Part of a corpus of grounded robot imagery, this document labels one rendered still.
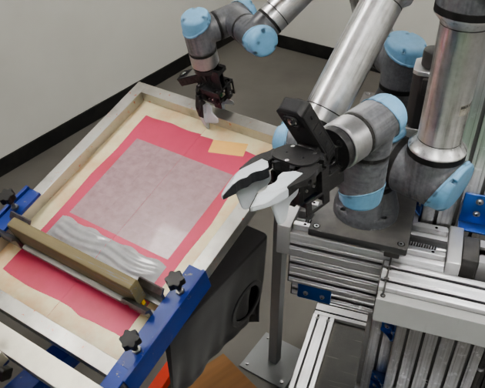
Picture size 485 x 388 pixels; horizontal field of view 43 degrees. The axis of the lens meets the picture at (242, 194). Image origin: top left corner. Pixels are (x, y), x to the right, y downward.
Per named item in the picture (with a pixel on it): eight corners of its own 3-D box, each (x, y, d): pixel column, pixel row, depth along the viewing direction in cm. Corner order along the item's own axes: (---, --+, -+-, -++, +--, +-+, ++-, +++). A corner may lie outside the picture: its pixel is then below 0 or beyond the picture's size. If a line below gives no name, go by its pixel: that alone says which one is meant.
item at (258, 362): (265, 332, 276) (272, 155, 218) (309, 354, 266) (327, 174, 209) (239, 366, 261) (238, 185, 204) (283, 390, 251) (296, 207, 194)
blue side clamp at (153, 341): (195, 277, 147) (188, 262, 142) (212, 285, 145) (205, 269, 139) (117, 383, 133) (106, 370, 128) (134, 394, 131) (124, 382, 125)
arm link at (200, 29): (217, 14, 149) (185, 28, 147) (225, 51, 157) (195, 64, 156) (203, 0, 154) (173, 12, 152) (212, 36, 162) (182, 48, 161)
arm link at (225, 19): (268, 34, 155) (229, 50, 153) (249, 18, 163) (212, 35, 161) (262, 5, 150) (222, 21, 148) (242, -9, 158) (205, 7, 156)
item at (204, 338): (242, 309, 208) (242, 227, 187) (264, 319, 205) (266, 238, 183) (155, 407, 178) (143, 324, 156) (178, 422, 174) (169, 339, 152)
